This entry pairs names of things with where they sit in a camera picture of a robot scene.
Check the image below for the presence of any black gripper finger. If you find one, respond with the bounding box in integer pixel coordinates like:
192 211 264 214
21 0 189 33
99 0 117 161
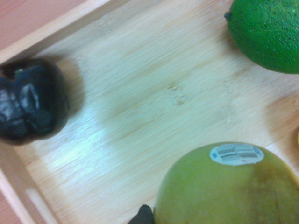
127 203 155 224

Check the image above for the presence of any light wooden tray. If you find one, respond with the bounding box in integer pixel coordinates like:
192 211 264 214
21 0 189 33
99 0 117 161
0 0 299 224

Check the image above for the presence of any green apple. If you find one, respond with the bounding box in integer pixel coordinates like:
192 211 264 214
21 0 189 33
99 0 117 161
153 141 299 224

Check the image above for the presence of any wooden coffee table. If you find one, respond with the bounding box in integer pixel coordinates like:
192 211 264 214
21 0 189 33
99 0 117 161
0 0 111 224

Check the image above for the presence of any green lime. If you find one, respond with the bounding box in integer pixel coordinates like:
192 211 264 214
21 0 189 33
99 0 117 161
224 0 299 75

